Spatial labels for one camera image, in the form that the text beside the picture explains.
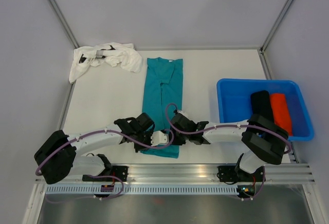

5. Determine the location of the teal t-shirt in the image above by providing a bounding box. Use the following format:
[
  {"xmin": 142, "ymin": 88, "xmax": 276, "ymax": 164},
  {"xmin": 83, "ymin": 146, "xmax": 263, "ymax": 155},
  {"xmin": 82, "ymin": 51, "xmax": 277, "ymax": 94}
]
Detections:
[{"xmin": 140, "ymin": 57, "xmax": 184, "ymax": 159}]

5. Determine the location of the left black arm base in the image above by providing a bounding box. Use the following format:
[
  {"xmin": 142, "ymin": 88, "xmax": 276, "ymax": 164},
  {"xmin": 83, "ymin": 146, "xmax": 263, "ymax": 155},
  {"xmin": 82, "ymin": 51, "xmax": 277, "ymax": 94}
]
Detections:
[{"xmin": 82, "ymin": 165, "xmax": 129, "ymax": 182}]

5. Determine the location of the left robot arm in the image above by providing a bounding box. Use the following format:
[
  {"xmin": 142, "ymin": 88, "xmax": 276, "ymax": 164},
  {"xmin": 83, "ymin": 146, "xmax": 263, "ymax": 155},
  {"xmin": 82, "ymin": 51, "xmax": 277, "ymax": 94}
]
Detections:
[{"xmin": 34, "ymin": 113, "xmax": 155, "ymax": 184}]

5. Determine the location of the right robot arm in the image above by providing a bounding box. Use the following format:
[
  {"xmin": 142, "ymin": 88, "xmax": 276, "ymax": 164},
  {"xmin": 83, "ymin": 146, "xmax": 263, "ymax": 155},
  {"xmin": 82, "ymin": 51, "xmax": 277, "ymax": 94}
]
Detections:
[{"xmin": 169, "ymin": 113, "xmax": 292, "ymax": 184}]

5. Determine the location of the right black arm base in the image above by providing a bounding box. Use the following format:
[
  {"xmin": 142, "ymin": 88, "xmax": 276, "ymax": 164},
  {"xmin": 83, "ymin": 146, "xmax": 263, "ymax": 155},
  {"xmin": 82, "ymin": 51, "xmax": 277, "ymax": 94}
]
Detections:
[{"xmin": 217, "ymin": 165, "xmax": 264, "ymax": 184}]

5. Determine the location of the blue plastic bin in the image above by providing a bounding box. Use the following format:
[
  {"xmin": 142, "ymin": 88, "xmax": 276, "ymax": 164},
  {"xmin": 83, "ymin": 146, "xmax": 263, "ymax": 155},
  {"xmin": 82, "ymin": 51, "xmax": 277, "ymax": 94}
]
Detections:
[{"xmin": 216, "ymin": 79, "xmax": 314, "ymax": 141}]

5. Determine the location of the white t-shirt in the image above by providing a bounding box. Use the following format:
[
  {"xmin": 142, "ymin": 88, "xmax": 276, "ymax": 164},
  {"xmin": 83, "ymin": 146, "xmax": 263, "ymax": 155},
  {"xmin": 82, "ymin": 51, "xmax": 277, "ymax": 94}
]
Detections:
[{"xmin": 68, "ymin": 42, "xmax": 143, "ymax": 84}]

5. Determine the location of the rolled black t-shirt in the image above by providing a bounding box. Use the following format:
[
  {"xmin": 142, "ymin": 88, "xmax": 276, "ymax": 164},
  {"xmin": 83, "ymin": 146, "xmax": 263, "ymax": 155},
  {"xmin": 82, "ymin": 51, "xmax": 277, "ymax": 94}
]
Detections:
[{"xmin": 250, "ymin": 90, "xmax": 274, "ymax": 122}]

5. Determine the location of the rolled orange t-shirt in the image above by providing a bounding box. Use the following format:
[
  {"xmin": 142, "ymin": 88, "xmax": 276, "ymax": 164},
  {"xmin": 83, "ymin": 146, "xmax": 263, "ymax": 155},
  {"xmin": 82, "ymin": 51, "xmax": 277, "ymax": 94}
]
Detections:
[{"xmin": 270, "ymin": 93, "xmax": 293, "ymax": 136}]

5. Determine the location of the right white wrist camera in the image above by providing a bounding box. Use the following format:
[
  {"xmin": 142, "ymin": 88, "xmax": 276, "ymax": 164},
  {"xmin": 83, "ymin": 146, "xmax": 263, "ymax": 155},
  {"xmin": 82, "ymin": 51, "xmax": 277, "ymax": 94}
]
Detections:
[{"xmin": 177, "ymin": 110, "xmax": 188, "ymax": 117}]

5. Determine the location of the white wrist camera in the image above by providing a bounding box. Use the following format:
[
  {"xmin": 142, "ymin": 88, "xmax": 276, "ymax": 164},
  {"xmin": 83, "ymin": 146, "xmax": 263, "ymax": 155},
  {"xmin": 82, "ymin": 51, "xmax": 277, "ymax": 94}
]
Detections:
[
  {"xmin": 151, "ymin": 131, "xmax": 169, "ymax": 146},
  {"xmin": 177, "ymin": 110, "xmax": 188, "ymax": 117}
]

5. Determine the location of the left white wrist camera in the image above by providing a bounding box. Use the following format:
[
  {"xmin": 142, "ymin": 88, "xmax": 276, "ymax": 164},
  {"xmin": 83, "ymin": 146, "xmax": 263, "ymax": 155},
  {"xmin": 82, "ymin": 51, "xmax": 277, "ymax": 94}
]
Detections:
[{"xmin": 151, "ymin": 131, "xmax": 169, "ymax": 146}]

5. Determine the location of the aluminium mounting rail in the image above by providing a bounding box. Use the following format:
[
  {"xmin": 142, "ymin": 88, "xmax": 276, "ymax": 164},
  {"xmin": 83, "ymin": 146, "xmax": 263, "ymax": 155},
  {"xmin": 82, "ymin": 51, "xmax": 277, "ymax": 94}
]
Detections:
[{"xmin": 35, "ymin": 163, "xmax": 316, "ymax": 185}]

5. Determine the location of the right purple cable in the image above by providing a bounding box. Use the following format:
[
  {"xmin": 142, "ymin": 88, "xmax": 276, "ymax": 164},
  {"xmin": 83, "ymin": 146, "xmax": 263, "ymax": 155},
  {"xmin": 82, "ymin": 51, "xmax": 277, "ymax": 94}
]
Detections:
[{"xmin": 165, "ymin": 103, "xmax": 293, "ymax": 201}]

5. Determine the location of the white slotted cable duct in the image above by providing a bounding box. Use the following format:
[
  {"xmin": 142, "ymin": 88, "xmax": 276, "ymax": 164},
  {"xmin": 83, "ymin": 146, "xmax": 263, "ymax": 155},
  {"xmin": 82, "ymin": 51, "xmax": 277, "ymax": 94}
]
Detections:
[{"xmin": 46, "ymin": 184, "xmax": 238, "ymax": 195}]

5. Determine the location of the left aluminium frame post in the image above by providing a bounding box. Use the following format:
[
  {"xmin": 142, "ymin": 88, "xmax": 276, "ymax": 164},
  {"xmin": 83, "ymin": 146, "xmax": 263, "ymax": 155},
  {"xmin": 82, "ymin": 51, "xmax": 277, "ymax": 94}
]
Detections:
[{"xmin": 47, "ymin": 0, "xmax": 80, "ymax": 49}]

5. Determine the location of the aluminium frame post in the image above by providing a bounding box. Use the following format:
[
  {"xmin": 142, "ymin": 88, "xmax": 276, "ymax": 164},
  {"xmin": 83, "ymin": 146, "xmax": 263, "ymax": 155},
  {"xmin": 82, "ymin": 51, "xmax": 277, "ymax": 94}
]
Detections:
[
  {"xmin": 260, "ymin": 0, "xmax": 295, "ymax": 54},
  {"xmin": 47, "ymin": 0, "xmax": 80, "ymax": 49}
]

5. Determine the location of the right aluminium frame post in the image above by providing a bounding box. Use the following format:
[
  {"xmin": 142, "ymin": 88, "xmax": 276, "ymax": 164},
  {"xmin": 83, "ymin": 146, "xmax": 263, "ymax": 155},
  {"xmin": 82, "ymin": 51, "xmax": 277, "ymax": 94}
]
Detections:
[{"xmin": 260, "ymin": 0, "xmax": 295, "ymax": 54}]

